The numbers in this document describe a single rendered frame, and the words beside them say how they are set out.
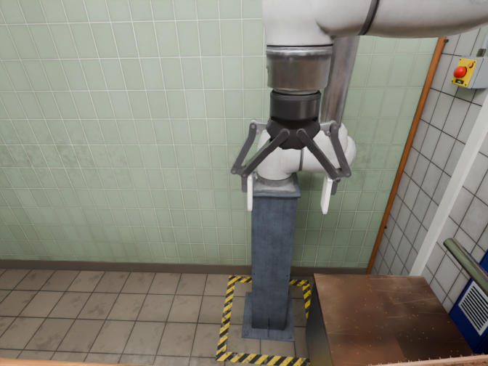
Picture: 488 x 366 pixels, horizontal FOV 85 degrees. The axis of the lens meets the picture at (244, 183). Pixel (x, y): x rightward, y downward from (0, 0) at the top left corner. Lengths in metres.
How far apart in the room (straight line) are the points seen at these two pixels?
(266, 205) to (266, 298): 0.63
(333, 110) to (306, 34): 0.67
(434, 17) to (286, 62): 0.17
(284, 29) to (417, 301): 1.29
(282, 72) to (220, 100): 1.07
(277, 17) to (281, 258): 1.16
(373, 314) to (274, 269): 0.48
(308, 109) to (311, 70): 0.05
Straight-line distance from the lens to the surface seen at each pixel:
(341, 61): 0.97
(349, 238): 1.96
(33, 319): 2.38
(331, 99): 1.01
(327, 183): 0.47
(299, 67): 0.37
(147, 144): 1.62
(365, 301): 1.37
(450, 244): 0.80
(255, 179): 1.19
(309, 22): 0.37
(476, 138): 1.31
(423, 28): 0.41
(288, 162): 1.09
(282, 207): 1.18
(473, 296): 1.34
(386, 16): 0.39
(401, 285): 1.49
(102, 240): 2.20
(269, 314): 1.74
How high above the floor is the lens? 1.62
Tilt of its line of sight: 30 degrees down
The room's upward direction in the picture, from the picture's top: 1 degrees counter-clockwise
